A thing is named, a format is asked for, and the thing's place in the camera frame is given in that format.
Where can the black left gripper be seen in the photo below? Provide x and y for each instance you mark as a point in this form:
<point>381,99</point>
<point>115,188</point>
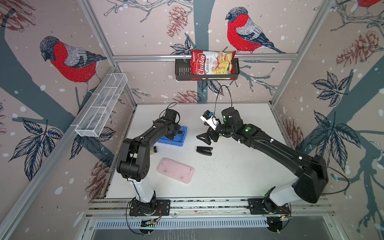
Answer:
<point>177,126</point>

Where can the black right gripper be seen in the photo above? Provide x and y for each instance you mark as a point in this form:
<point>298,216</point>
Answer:
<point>206,138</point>

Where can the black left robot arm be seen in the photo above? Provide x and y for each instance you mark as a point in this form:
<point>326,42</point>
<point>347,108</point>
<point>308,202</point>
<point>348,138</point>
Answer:
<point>134,158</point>

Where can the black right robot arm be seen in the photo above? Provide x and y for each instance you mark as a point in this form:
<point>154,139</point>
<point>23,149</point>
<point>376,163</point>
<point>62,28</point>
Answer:
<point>311,172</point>

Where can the blue plastic bin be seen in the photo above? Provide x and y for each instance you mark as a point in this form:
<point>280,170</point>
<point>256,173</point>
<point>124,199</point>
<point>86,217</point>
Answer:
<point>178,140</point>

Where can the black stapler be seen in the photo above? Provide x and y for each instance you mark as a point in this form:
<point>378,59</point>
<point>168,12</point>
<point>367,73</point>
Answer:
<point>207,151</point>

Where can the pink plastic tray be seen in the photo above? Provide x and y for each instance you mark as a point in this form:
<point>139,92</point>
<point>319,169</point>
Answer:
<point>175,170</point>

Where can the red chips bag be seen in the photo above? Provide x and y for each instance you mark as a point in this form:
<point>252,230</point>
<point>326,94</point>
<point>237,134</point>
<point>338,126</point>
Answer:
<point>205,63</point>

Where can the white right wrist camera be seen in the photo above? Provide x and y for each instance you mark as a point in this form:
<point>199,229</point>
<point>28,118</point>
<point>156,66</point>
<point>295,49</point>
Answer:
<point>210,120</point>

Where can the white wire mesh basket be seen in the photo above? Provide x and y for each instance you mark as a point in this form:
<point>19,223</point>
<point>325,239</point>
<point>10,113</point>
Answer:
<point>97,115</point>

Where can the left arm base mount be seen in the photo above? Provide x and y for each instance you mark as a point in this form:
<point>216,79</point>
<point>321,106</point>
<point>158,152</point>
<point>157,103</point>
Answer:
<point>153,208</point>

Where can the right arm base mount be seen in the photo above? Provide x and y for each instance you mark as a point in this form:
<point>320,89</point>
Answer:
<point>261,206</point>

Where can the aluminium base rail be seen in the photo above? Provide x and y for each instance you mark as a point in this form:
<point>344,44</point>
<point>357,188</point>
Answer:
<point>208,208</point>

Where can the aluminium corner post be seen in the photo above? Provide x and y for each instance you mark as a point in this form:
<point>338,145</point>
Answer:
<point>101,37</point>

